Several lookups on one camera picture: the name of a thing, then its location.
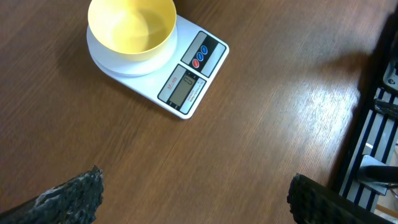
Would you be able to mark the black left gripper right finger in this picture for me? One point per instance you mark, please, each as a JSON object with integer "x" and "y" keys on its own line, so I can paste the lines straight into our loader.
{"x": 313, "y": 203}

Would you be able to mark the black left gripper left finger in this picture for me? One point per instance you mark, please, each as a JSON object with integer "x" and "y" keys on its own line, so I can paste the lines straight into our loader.
{"x": 75, "y": 201}

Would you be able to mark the white digital kitchen scale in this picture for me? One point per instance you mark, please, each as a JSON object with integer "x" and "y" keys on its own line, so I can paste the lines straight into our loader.
{"x": 177, "y": 78}

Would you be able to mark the yellow plastic bowl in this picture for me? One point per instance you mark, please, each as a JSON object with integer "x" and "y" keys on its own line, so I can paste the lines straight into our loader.
{"x": 138, "y": 29}

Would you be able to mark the aluminium frame rail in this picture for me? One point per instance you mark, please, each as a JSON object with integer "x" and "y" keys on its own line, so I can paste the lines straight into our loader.
{"x": 373, "y": 134}

